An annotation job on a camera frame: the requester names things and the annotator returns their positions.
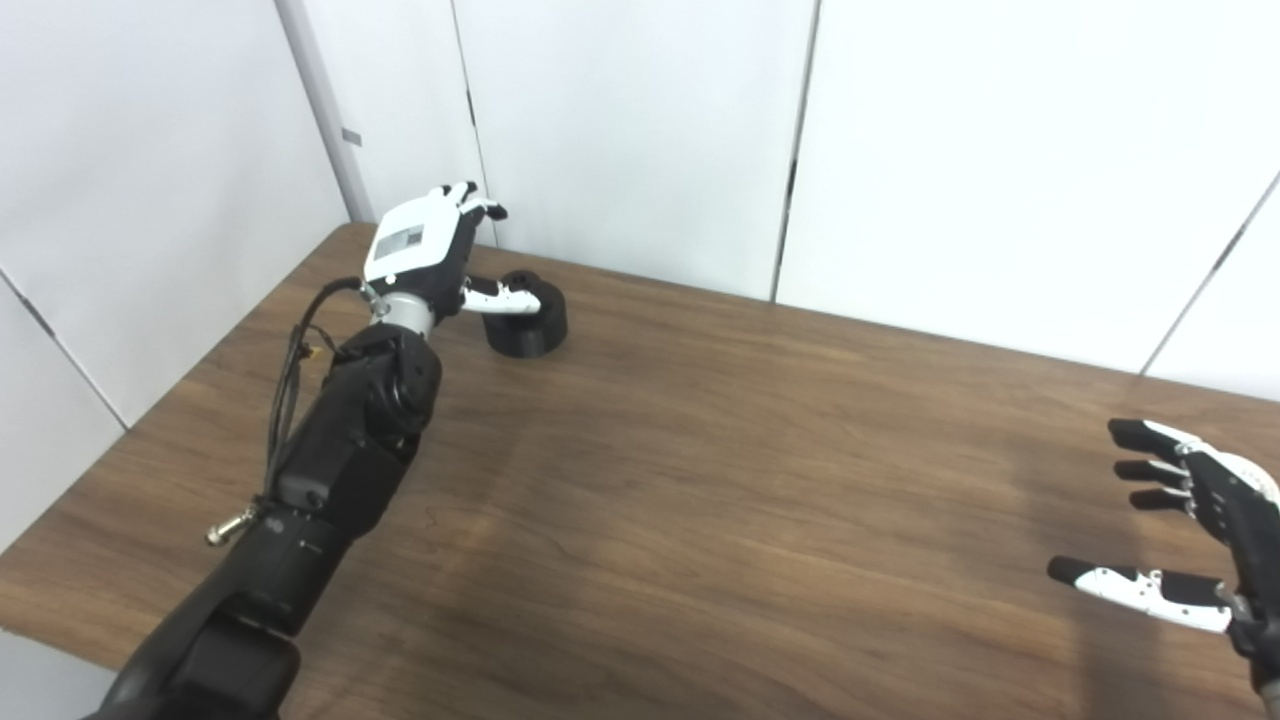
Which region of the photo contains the round black plastic part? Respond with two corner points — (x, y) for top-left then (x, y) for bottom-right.
(483, 270), (569, 359)

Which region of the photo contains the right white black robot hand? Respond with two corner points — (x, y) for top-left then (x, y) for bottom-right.
(1047, 418), (1280, 720)

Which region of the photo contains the left thin wire bundle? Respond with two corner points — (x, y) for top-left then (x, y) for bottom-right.
(282, 330), (333, 446)

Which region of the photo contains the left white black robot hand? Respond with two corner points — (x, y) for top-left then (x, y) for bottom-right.
(362, 181), (542, 336)

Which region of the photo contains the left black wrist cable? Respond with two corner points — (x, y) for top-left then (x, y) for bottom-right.
(205, 277), (379, 547)

